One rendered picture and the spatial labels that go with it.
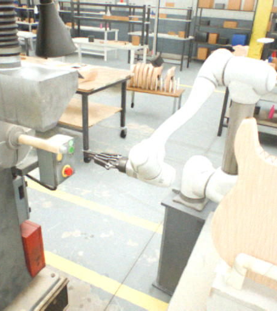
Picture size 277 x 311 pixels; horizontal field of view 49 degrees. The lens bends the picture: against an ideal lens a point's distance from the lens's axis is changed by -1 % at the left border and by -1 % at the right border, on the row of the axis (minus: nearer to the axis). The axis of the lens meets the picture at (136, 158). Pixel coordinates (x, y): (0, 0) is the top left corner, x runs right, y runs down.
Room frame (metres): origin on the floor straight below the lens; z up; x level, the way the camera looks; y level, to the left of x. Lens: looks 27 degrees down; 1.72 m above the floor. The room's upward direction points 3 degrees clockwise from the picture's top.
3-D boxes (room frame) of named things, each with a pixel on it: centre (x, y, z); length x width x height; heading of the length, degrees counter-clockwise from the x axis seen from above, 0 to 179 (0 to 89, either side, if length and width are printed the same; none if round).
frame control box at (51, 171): (1.30, 0.46, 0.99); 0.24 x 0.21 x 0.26; 66
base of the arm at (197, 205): (1.51, -0.32, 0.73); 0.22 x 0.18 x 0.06; 59
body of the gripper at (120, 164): (1.21, 0.07, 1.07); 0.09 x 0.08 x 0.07; 66
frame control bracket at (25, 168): (1.25, 0.48, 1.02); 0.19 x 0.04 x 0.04; 156
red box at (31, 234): (1.29, 0.63, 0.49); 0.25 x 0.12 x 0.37; 66
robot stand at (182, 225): (1.50, -0.34, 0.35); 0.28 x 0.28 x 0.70; 59
